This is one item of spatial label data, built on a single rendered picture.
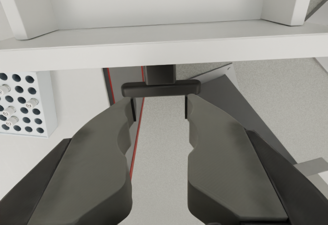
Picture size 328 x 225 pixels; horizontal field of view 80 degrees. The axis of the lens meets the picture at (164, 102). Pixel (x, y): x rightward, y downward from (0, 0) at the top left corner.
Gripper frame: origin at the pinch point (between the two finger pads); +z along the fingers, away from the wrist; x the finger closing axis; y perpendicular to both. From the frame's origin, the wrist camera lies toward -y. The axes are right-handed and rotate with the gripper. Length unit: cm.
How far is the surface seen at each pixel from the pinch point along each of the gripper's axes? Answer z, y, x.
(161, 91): 5.2, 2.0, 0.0
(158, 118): 95, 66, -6
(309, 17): 94, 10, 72
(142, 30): 9.7, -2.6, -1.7
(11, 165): 19.8, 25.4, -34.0
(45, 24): 10.4, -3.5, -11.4
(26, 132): 16.5, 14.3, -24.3
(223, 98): 70, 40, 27
